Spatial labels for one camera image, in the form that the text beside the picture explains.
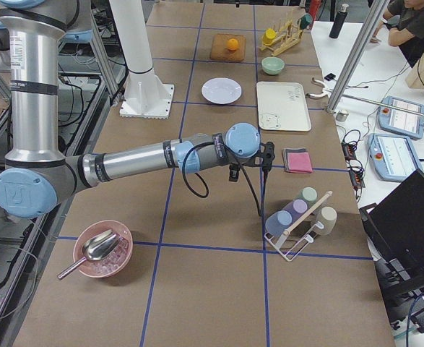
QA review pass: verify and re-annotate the dark green cup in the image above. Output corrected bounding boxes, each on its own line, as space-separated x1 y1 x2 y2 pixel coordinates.
298 13 313 30

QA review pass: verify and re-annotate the green bowl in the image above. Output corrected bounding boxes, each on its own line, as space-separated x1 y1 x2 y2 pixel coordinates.
261 56 285 75

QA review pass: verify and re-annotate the white wire cup rack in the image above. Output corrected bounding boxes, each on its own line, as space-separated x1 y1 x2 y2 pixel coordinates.
264 191 332 262

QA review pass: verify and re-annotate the wooden peg drying rack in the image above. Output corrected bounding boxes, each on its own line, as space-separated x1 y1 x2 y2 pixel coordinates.
259 10 306 56

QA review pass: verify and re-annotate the black laptop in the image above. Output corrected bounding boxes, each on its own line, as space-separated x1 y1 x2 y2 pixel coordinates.
358 168 424 272

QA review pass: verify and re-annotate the cream bear tray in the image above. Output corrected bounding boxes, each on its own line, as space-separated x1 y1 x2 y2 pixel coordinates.
256 82 311 132

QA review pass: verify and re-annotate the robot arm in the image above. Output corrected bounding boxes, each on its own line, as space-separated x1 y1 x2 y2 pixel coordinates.
0 1 274 218

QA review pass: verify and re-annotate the black water bottle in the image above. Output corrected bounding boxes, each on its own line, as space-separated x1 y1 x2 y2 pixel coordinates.
329 3 350 39

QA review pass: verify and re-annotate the yellow cup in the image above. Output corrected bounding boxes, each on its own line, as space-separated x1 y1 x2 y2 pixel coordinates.
261 28 277 46

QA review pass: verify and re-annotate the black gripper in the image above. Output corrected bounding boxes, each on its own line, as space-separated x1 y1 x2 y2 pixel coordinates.
243 142 275 171

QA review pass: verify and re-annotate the wooden cutting board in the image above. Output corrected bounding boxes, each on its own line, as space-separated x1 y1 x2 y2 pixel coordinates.
209 33 246 62

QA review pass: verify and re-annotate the green cup on rack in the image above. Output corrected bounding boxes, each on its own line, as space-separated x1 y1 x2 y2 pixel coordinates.
295 187 318 208

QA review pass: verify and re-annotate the teach pendant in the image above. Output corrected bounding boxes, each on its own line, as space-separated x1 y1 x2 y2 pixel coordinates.
377 96 424 140
368 133 423 182

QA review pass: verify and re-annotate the pink sponge cloth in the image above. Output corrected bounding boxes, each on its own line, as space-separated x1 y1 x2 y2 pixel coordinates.
286 152 313 174

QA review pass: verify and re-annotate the beige cup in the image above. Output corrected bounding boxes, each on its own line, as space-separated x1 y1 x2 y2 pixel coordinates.
313 206 337 236

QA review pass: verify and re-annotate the white round plate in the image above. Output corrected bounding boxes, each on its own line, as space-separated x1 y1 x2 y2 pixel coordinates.
202 77 242 105

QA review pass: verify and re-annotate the metal scoop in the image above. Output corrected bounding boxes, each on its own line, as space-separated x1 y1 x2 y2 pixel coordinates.
57 230 120 280

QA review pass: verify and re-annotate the seated person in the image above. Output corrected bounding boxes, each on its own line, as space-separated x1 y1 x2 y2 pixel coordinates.
370 0 424 67

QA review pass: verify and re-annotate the blue cup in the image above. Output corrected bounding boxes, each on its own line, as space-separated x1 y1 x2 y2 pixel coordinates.
264 210 293 236

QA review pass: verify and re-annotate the aluminium frame post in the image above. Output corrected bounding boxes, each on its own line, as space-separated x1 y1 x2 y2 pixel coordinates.
326 0 389 113

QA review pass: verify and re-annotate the far teach pendant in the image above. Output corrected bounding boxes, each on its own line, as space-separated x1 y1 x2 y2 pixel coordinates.
377 96 424 140

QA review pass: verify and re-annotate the purple cup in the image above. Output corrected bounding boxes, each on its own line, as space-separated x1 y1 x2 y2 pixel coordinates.
283 199 308 221

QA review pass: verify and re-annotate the orange fruit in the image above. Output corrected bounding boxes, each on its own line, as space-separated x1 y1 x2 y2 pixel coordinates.
226 38 240 51

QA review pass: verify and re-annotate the pink bowl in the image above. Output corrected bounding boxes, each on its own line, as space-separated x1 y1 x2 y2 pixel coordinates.
73 220 134 278

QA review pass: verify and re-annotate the near teach pendant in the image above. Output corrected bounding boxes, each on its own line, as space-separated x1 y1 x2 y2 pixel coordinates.
368 133 423 182

